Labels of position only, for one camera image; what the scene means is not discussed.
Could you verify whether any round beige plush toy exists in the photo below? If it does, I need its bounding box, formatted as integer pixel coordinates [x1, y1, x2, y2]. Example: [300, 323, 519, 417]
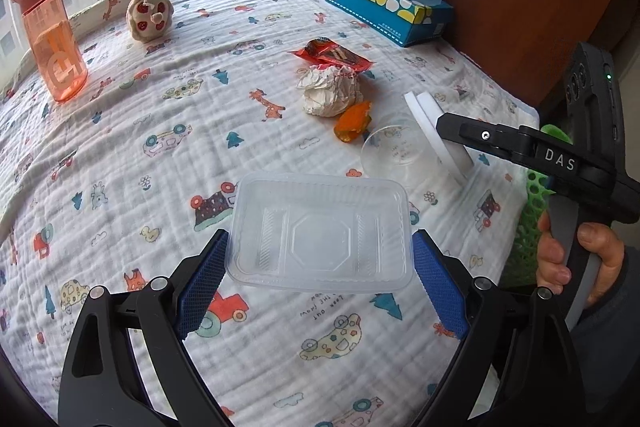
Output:
[124, 0, 174, 44]

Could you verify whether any person's right hand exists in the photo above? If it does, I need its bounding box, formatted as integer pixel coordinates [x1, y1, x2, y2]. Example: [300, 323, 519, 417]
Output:
[536, 209, 627, 308]

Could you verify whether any printed white blanket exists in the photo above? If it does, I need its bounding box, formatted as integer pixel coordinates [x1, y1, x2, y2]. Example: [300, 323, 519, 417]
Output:
[0, 0, 546, 427]

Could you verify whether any blue spotted tissue box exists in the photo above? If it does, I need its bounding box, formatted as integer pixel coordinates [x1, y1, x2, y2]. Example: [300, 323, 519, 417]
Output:
[325, 0, 455, 48]

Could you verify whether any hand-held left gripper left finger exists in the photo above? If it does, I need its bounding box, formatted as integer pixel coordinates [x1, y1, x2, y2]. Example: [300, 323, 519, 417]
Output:
[57, 229, 233, 427]

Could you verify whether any red snack wrapper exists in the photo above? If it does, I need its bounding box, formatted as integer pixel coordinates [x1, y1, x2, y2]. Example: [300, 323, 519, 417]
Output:
[287, 38, 377, 75]

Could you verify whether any clear plastic food container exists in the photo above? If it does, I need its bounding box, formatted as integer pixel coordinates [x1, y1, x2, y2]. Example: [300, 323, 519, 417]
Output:
[224, 172, 416, 294]

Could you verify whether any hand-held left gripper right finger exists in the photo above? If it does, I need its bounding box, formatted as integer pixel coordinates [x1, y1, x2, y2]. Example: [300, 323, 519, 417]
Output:
[410, 229, 586, 427]

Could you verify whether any crumpled white paper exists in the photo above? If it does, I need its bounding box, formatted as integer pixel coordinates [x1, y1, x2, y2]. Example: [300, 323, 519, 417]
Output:
[296, 63, 365, 118]

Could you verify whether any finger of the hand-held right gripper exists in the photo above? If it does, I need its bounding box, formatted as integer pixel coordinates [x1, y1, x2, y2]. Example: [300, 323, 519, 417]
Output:
[435, 112, 608, 182]

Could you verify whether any orange peel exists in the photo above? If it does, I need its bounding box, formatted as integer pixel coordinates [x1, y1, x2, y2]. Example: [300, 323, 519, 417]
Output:
[334, 101, 373, 144]

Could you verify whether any person's right forearm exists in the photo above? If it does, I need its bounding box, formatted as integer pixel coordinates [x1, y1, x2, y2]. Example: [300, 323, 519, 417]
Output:
[565, 264, 640, 427]

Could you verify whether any orange water bottle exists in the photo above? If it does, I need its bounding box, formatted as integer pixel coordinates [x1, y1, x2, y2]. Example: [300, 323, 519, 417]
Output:
[10, 0, 90, 104]

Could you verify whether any clear plastic cup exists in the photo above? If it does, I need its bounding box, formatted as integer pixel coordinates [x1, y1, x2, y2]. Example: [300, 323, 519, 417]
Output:
[361, 118, 428, 188]

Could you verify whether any green perforated plastic basket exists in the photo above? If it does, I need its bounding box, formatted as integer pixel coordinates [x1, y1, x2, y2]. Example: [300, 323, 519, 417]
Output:
[502, 124, 573, 288]

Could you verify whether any white round lid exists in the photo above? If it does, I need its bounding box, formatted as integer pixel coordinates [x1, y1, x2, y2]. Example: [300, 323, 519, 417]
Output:
[404, 91, 473, 182]

